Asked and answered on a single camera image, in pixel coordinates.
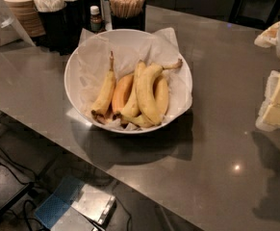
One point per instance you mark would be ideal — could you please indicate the black holder with sugar packets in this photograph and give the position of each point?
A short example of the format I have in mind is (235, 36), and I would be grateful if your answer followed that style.
(52, 15)

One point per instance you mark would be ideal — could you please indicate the right back yellow banana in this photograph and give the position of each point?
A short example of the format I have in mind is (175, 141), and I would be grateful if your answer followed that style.
(161, 95)

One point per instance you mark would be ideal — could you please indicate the black holder with wooden stirrers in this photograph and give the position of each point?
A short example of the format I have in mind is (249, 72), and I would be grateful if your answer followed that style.
(128, 14)

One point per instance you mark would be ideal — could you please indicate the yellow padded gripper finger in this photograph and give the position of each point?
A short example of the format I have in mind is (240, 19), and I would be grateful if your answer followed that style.
(268, 37)
(269, 115)

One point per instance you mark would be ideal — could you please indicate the blue and silver floor device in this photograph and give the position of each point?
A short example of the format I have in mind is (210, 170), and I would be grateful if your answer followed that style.
(76, 206)

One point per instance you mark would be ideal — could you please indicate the white bowl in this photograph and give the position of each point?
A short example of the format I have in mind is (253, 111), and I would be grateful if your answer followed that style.
(89, 63)

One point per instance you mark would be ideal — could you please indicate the large front yellow banana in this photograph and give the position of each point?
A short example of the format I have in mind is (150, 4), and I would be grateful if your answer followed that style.
(144, 90)

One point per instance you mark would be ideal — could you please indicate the white paper liner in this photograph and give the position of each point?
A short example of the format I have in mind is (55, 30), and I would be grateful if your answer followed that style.
(180, 86)

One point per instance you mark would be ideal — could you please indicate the stack of paper cups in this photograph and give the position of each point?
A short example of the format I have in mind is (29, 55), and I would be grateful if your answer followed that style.
(27, 15)

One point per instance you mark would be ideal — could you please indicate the leftmost yellow banana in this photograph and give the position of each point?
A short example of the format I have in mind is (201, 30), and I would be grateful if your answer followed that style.
(104, 98)

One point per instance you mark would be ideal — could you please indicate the black holder back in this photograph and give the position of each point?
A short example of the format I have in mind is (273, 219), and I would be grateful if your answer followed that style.
(81, 4)

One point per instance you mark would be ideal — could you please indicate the orange ripe banana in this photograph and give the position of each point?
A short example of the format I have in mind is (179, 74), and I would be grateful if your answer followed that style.
(122, 92)

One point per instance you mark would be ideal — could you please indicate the small brown glass bottle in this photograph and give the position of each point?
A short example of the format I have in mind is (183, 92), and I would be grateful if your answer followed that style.
(95, 19)

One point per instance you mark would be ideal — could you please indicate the middle yellow banana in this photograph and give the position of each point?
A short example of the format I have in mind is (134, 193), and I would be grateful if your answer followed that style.
(132, 108)

